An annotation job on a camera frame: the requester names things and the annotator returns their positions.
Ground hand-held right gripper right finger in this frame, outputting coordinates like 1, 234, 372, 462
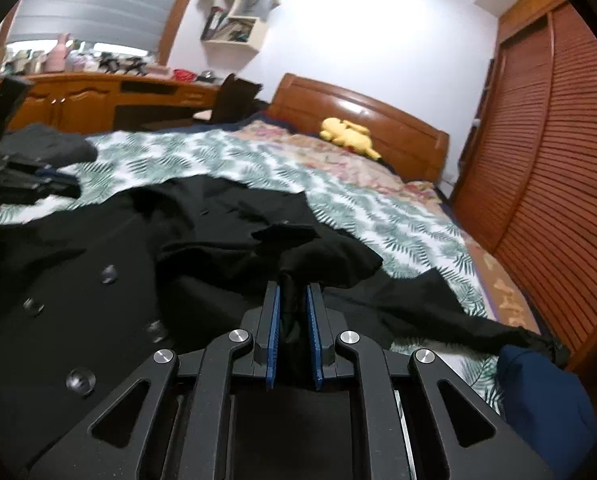
306, 284, 554, 480

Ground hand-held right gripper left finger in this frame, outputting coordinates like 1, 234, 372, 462
26, 282, 282, 480

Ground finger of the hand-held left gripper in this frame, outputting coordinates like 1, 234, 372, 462
1, 160, 82, 205

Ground black coat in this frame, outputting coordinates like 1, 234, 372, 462
0, 175, 569, 480

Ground dark grey cloth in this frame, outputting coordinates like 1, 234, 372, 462
0, 124, 99, 168

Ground wooden desk cabinet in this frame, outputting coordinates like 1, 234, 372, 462
0, 72, 224, 135

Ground leaf print bed sheet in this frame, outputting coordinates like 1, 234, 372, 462
0, 127, 504, 411

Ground grey window blinds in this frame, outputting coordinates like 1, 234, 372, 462
0, 0, 199, 57

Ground floral blanket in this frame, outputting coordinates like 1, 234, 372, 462
233, 119, 452, 211

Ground black chair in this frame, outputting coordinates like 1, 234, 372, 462
193, 74, 264, 125

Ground orange patterned bed mat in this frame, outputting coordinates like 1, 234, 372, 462
466, 237, 542, 333

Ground yellow plush toy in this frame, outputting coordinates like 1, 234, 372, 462
319, 117, 382, 161

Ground dark blue cloth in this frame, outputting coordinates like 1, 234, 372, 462
496, 344, 597, 467

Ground wooden bed headboard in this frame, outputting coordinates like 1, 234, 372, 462
268, 73, 451, 183

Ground wooden louvered wardrobe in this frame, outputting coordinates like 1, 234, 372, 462
451, 0, 597, 401

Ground wooden window frame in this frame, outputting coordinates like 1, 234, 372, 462
148, 0, 215, 69

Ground white wall shelf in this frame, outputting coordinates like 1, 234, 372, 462
200, 0, 284, 54

